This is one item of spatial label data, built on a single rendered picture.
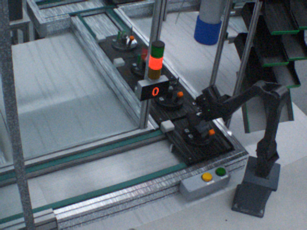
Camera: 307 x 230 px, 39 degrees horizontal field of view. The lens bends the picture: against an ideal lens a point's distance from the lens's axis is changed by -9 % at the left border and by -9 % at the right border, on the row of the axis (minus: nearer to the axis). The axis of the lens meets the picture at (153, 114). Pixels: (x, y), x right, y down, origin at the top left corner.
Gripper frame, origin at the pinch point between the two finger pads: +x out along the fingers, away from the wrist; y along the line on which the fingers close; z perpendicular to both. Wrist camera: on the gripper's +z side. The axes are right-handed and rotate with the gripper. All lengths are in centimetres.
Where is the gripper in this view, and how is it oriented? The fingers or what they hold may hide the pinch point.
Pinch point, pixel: (201, 116)
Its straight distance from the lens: 194.7
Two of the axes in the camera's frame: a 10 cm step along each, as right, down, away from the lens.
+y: -8.7, 2.5, -4.2
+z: -2.9, -9.6, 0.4
